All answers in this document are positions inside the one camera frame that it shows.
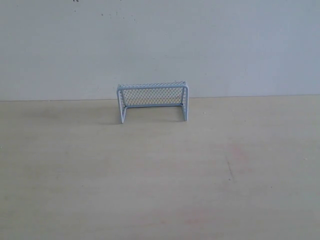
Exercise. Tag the small white soccer goal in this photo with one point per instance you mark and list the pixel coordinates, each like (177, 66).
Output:
(153, 95)

